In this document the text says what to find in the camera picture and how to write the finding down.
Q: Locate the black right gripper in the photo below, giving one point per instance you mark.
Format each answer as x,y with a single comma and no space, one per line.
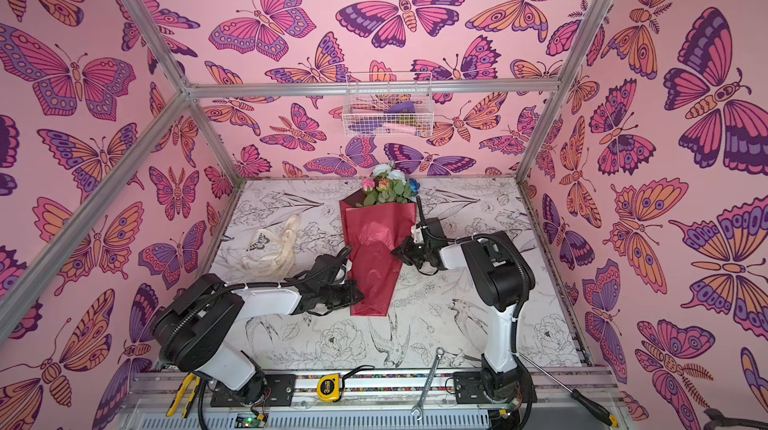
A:
411,250

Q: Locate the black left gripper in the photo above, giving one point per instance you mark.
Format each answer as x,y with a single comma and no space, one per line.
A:
351,288

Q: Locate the dark red wrapping paper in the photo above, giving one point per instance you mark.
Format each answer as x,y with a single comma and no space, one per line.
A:
373,232

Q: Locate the white fake rose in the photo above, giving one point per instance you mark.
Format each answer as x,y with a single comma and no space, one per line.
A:
401,192

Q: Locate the blue fake rose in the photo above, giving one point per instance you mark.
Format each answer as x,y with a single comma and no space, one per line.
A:
414,186

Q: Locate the small pink fake rose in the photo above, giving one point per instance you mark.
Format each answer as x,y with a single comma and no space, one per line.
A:
369,188

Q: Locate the coral pink fake rose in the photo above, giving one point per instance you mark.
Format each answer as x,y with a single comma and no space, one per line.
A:
384,189

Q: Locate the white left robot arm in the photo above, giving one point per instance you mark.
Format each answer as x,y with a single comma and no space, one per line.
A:
192,332

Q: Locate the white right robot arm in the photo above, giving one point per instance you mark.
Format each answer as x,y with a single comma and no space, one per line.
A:
502,278

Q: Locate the cream satin ribbon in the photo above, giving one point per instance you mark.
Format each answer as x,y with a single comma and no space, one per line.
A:
272,253

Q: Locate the yellow tape measure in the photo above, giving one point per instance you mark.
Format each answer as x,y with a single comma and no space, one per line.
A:
330,388

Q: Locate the silver combination wrench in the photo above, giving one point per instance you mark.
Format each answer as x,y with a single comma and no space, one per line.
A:
417,410

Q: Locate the green circuit board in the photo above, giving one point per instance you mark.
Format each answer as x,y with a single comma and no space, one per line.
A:
250,421

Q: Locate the black yellow screwdriver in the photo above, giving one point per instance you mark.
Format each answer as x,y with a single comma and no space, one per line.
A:
595,409

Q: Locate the white wire basket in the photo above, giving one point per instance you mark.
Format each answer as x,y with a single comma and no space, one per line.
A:
388,114

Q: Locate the yellow handled pliers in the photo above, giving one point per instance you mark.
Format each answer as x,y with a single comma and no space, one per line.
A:
184,396

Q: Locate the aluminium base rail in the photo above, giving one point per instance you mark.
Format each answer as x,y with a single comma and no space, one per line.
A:
398,389

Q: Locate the aluminium frame crossbar back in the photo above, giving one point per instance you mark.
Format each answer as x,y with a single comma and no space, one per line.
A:
405,87

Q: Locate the aluminium frame post left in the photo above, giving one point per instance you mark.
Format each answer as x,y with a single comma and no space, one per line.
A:
154,39

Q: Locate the aluminium frame post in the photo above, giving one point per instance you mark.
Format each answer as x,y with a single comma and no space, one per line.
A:
558,89
154,39

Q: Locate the aluminium frame post right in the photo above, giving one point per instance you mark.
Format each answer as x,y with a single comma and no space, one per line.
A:
558,89

